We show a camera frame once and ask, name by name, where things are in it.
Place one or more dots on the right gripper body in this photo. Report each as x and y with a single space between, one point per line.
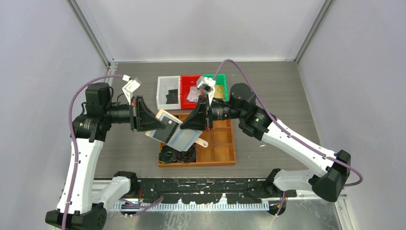
209 116

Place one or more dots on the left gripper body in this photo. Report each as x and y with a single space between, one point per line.
133 113

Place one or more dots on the black credit card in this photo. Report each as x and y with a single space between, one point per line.
164 135

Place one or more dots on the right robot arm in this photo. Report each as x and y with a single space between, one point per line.
326 172

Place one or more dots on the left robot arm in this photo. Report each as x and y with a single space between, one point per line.
78 209

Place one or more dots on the white card in red bin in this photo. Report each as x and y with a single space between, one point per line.
193 95

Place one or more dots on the black card in white bin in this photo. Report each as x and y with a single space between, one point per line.
172 96

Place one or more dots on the gold cards in green bin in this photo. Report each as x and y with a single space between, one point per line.
219 92

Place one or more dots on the wooden compartment tray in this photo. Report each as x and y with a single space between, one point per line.
220 152

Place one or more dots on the large rolled black belt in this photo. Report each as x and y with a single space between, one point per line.
186 156

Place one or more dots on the rolled belt bottom left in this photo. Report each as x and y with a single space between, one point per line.
167 155

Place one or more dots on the red plastic bin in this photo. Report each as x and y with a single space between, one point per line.
188 91

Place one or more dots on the white plastic bin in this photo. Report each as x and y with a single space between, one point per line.
164 84

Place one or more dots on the green plastic bin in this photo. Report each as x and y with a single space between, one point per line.
220 80

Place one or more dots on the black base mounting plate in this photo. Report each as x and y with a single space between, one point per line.
202 190

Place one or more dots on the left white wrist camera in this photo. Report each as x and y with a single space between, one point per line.
132 85

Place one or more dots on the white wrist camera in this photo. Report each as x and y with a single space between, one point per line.
132 85
207 85

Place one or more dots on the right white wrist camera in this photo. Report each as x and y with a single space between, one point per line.
207 85

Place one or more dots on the aluminium front rail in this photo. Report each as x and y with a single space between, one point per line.
131 206

